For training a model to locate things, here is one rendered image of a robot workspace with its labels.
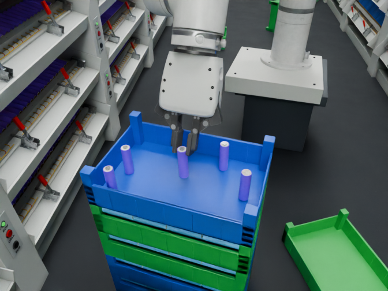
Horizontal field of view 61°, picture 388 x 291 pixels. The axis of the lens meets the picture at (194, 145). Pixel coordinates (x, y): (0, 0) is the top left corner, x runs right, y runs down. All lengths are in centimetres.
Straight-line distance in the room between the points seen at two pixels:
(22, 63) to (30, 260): 49
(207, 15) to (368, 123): 125
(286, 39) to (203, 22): 75
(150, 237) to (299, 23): 88
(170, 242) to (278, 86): 69
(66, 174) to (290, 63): 86
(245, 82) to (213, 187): 58
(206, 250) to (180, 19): 38
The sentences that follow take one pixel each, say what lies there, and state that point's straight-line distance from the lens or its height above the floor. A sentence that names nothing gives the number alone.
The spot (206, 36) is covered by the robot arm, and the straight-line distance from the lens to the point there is 53.
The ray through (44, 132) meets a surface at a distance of 98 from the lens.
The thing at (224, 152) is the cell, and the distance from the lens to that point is 63.
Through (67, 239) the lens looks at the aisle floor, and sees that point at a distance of 113.
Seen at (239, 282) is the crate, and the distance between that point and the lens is 66.
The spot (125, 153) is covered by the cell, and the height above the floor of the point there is 46.
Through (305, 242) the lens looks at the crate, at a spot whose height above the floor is 0.
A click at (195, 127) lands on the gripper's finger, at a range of 56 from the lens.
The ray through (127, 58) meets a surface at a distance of 178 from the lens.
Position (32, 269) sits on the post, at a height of 9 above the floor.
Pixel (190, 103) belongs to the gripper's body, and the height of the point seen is 57.
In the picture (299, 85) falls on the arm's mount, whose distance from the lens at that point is 114.
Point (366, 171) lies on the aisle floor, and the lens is 140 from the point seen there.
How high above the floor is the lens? 86
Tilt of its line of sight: 39 degrees down
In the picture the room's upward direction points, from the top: 1 degrees counter-clockwise
